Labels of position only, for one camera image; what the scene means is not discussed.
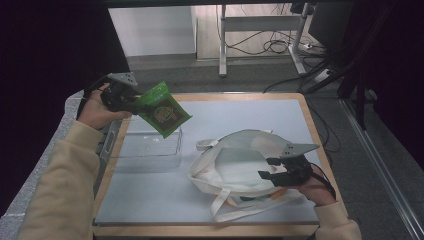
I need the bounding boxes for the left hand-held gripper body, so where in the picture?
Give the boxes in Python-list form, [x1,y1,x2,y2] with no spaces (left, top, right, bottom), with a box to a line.
[100,72,148,113]

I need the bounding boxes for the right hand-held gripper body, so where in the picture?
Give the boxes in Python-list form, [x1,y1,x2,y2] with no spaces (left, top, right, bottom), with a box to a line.
[271,142,320,188]

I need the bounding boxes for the green snack packet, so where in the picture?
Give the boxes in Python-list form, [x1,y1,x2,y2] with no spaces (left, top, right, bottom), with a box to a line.
[134,80,194,140]

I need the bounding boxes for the white printed tote bag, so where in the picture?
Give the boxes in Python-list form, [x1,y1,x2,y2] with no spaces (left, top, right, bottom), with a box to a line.
[187,128,322,224]

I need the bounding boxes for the clear plastic container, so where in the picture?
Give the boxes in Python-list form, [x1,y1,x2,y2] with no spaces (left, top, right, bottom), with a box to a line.
[99,119,184,174]

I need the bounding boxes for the person's left hand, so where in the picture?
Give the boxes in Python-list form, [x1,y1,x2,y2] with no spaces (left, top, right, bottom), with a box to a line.
[76,83,133,131]

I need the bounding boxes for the person's right hand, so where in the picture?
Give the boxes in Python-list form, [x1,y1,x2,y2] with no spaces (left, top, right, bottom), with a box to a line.
[292,165,337,207]

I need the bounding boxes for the white cabinet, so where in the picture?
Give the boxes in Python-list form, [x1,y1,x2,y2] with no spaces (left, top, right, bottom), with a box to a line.
[108,5,198,58]

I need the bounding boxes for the white power strip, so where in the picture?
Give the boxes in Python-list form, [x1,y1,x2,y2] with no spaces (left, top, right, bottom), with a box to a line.
[313,67,334,83]

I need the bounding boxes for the black metal stand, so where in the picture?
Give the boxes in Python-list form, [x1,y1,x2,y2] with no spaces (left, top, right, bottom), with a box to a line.
[301,3,381,131]

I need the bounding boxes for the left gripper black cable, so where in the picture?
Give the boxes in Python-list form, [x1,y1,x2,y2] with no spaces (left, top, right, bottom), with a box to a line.
[76,75,112,120]

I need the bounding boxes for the aluminium rail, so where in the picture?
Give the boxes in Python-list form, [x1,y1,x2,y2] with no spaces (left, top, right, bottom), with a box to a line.
[339,98,424,240]

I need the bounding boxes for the black floor cables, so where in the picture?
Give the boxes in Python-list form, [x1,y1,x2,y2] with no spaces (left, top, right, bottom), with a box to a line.
[219,3,329,94]

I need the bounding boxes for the white metal desk frame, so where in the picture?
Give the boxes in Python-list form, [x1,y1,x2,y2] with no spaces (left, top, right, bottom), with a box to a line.
[217,3,312,78]

